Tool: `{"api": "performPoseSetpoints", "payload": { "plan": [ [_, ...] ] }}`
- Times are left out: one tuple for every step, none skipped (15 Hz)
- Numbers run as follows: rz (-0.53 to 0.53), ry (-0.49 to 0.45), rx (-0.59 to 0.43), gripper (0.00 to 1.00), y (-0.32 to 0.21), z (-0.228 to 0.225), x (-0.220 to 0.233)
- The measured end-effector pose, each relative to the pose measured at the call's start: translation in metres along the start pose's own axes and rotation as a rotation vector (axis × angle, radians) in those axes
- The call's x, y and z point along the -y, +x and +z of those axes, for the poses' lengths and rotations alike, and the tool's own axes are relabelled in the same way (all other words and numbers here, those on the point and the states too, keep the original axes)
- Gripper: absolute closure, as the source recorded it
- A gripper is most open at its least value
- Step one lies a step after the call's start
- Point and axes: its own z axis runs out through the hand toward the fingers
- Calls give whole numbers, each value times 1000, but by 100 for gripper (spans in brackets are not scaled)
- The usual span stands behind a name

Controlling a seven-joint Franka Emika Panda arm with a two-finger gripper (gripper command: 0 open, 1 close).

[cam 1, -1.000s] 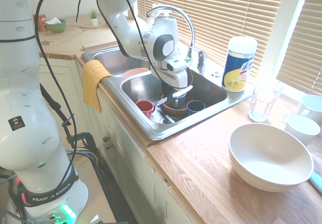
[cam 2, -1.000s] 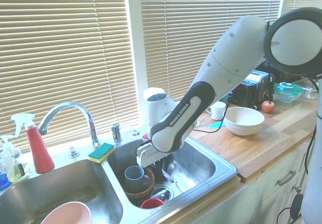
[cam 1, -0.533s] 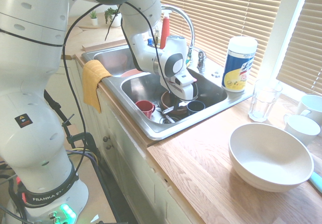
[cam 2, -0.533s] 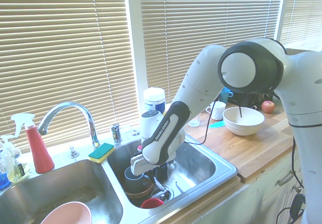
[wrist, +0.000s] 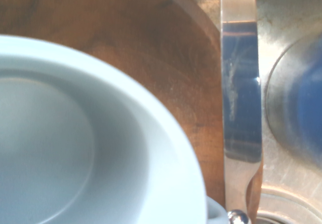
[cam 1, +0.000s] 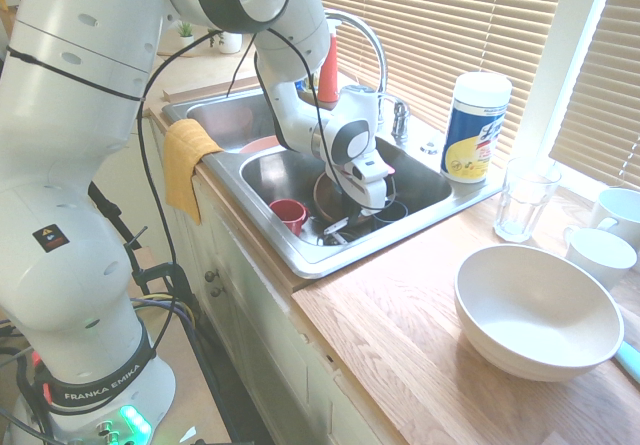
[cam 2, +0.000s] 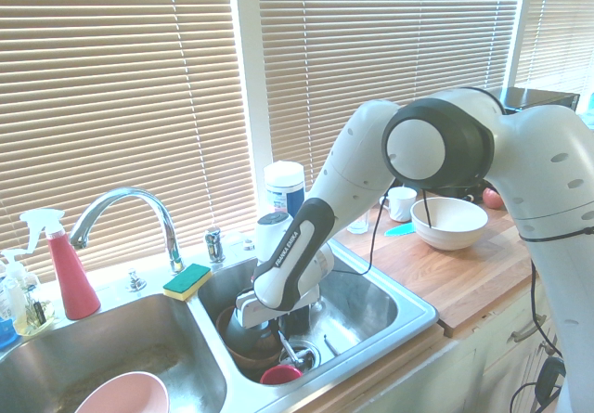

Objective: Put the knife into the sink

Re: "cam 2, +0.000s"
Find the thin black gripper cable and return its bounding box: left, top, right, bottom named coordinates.
left=333, top=185, right=437, bottom=276

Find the medium beige window blind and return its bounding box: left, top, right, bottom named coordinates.
left=254, top=0, right=521, bottom=192

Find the red spray bottle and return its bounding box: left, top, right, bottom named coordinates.
left=19, top=208, right=102, bottom=321

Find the black toaster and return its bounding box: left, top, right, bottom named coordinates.
left=445, top=181, right=488, bottom=203

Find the green yellow sponge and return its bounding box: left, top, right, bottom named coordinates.
left=161, top=263, right=213, bottom=303

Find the dark blue mug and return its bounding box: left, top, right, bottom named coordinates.
left=278, top=307, right=311, bottom=336

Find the clear drinking glass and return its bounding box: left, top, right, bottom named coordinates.
left=346, top=208, right=372, bottom=236

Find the white handled table knife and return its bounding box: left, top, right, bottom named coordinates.
left=277, top=331, right=308, bottom=370

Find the brown wooden bowl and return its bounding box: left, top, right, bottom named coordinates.
left=215, top=305, right=286, bottom=372

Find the teal plastic utensil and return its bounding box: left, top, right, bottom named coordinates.
left=383, top=224, right=418, bottom=239

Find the wide beige window blind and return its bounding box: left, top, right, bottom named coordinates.
left=0, top=0, right=259, bottom=285

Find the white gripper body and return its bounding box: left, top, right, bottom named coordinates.
left=234, top=286, right=322, bottom=330

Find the cream ceramic bowl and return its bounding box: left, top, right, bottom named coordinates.
left=410, top=197, right=489, bottom=252

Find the narrow beige window blind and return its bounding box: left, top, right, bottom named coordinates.
left=514, top=0, right=594, bottom=104

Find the metal sink drain strainer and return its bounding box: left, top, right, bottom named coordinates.
left=280, top=338, right=323, bottom=372

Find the black microwave oven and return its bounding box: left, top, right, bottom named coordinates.
left=498, top=86, right=582, bottom=117

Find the white blue wipes canister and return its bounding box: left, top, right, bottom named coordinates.
left=263, top=161, right=306, bottom=222

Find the thick black cable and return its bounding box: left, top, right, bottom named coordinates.
left=510, top=264, right=568, bottom=413

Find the pink plastic bowl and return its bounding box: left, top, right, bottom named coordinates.
left=73, top=370, right=171, bottom=413

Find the red apple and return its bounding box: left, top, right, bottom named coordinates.
left=482, top=187, right=505, bottom=209

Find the clear pump soap bottle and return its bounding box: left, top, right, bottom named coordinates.
left=0, top=248, right=29, bottom=336

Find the white coffee mug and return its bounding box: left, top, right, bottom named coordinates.
left=380, top=187, right=419, bottom=224

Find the chrome faucet handle knob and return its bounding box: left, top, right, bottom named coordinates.
left=125, top=267, right=148, bottom=292

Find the red cup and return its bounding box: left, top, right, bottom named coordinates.
left=259, top=365, right=304, bottom=386

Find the brass cabinet drawer handle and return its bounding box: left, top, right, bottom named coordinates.
left=510, top=320, right=536, bottom=344

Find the chrome kitchen faucet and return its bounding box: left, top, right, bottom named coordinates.
left=69, top=187, right=186, bottom=276

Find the stainless steel double sink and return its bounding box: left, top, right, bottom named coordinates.
left=0, top=226, right=440, bottom=413

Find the glass dish with clutter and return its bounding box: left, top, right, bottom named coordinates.
left=13, top=286, right=57, bottom=338

